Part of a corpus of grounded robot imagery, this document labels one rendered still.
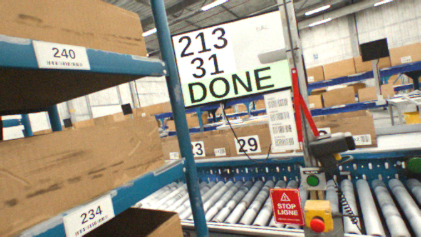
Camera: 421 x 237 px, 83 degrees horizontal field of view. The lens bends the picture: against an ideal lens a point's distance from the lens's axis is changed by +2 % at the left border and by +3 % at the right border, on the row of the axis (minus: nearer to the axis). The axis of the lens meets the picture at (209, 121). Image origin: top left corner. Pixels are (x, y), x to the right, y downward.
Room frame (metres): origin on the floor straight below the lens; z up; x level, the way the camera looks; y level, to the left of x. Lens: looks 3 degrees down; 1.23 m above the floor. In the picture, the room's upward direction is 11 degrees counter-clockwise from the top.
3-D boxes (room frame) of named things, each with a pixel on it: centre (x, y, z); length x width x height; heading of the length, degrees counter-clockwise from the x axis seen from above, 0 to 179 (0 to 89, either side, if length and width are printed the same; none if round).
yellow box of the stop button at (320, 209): (0.70, -0.31, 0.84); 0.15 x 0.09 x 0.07; 61
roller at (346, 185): (0.97, -0.51, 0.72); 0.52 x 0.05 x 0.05; 151
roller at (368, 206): (0.93, -0.57, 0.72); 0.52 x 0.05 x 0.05; 151
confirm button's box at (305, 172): (0.74, -0.29, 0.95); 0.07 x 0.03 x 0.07; 61
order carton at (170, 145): (1.96, 0.35, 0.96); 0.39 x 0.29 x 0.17; 61
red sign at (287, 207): (0.78, -0.23, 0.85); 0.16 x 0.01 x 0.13; 61
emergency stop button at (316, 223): (0.68, -0.26, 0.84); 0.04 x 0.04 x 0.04; 61
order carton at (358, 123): (1.38, -0.70, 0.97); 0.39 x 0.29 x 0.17; 61
